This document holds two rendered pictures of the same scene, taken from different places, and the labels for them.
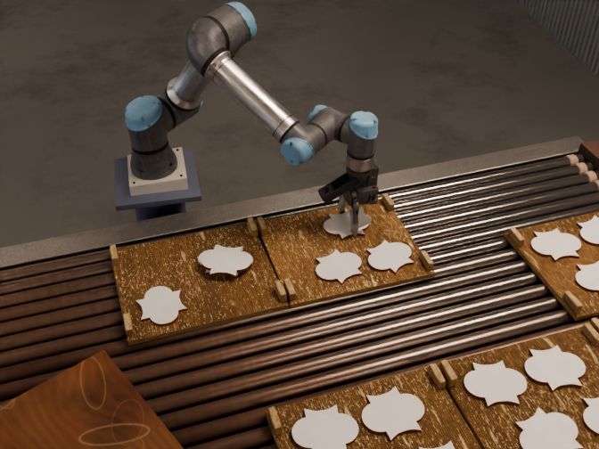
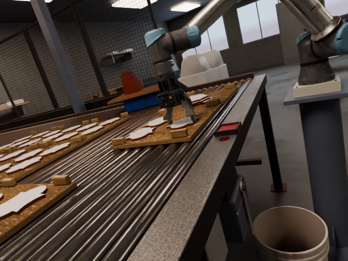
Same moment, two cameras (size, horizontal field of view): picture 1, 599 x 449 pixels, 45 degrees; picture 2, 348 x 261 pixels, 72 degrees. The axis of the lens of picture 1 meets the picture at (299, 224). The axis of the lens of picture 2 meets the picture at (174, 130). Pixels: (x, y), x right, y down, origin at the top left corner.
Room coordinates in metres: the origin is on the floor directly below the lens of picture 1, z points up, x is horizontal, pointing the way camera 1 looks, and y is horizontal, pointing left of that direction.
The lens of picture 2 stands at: (2.27, -0.79, 1.17)
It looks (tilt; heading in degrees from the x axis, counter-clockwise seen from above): 15 degrees down; 138
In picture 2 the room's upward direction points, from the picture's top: 16 degrees counter-clockwise
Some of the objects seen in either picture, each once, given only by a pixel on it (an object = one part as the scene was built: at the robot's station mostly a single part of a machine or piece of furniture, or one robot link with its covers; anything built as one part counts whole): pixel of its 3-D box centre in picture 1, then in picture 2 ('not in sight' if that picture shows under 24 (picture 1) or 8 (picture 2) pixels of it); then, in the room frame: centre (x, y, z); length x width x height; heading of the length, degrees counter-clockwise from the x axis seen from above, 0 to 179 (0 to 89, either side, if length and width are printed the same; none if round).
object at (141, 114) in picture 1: (147, 121); (313, 45); (1.93, 0.48, 1.08); 0.13 x 0.12 x 0.14; 144
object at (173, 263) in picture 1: (195, 278); (201, 101); (1.39, 0.27, 0.93); 0.41 x 0.35 x 0.02; 109
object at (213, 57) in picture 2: not in sight; (214, 76); (-1.29, 4.26, 0.61); 0.68 x 0.56 x 1.22; 102
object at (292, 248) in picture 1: (341, 248); (171, 125); (1.52, -0.12, 0.93); 0.41 x 0.35 x 0.02; 108
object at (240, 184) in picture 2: not in sight; (228, 207); (1.90, -0.35, 0.77); 0.14 x 0.11 x 0.18; 109
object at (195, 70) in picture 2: not in sight; (198, 84); (-1.02, 3.23, 0.62); 0.63 x 0.59 x 1.25; 15
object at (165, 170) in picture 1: (151, 153); (315, 71); (1.92, 0.48, 0.96); 0.15 x 0.15 x 0.10
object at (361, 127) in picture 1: (361, 134); (158, 46); (1.62, -0.16, 1.24); 0.09 x 0.08 x 0.11; 54
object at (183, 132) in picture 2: (388, 201); (178, 133); (1.70, -0.26, 0.95); 0.06 x 0.02 x 0.03; 18
